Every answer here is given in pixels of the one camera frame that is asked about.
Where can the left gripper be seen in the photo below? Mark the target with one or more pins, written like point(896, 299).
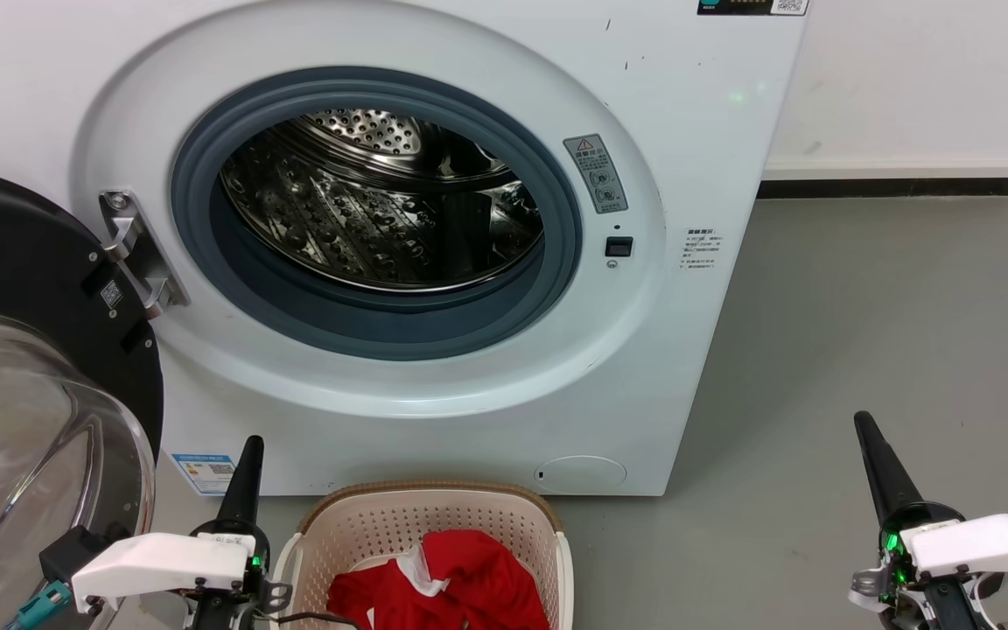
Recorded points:
point(263, 542)

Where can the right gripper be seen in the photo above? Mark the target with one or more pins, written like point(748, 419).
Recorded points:
point(893, 542)

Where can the white wall baseboard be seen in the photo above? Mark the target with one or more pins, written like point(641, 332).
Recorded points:
point(898, 167)

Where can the black glass washer door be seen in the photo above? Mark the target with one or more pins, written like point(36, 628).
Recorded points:
point(23, 262)

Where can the silver metal door hinge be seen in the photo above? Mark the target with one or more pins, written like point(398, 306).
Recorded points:
point(141, 262)

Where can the grey rubber door gasket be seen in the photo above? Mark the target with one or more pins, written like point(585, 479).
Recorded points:
point(381, 324)

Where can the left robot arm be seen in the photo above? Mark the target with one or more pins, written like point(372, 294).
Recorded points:
point(215, 617)

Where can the small printed text sticker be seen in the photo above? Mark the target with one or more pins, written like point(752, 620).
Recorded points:
point(699, 248)

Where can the black door latch slot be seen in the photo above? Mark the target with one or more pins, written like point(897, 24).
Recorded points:
point(619, 247)

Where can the blue energy label sticker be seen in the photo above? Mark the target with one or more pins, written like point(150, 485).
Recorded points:
point(204, 473)

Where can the stainless steel washing machine drum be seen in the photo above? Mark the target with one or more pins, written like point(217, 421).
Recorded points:
point(364, 227)

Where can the beige perforated laundry basket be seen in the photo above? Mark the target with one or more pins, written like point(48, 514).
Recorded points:
point(434, 512)

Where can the white front-load washing machine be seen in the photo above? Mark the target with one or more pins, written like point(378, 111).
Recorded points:
point(688, 350)

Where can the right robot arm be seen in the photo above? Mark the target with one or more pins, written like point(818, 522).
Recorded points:
point(950, 608)

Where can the red garment with white trim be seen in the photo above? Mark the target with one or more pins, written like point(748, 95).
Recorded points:
point(469, 586)

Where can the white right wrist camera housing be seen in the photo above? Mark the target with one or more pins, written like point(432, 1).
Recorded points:
point(994, 538)

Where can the round white filter cover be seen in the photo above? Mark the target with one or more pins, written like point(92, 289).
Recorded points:
point(580, 473)

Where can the black QR code label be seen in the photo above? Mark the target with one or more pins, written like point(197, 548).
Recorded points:
point(753, 6)

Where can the grey warning sticker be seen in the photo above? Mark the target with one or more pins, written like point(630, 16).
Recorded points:
point(596, 173)

